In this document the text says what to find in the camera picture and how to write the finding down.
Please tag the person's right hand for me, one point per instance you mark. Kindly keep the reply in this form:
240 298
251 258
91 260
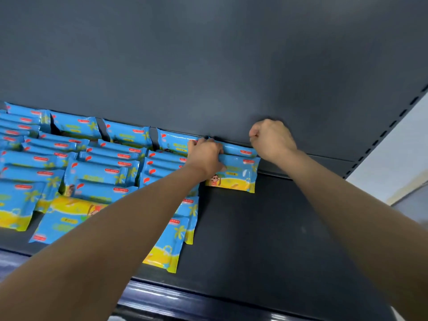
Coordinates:
272 142

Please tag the person's left hand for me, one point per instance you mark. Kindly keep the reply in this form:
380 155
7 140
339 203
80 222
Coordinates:
204 158

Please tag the person's left fingers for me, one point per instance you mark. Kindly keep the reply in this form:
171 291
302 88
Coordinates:
204 143

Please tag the person's right fingers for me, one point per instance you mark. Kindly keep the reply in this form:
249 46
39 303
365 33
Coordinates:
255 132

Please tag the blue snack packet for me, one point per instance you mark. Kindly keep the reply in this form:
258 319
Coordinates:
239 150
239 175

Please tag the person's left forearm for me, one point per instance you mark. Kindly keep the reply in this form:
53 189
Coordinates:
100 244

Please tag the person's right forearm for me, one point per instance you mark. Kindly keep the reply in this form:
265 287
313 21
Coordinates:
361 223

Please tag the dark grey overhead shelf board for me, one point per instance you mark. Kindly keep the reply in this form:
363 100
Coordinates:
200 56

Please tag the rows of blue yellow packets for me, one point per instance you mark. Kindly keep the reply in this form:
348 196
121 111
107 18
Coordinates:
83 170

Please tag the slotted dark shelf upright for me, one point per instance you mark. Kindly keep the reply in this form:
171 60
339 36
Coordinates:
388 125

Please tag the glossy shelf edge rail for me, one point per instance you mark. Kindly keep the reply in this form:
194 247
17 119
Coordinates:
174 299

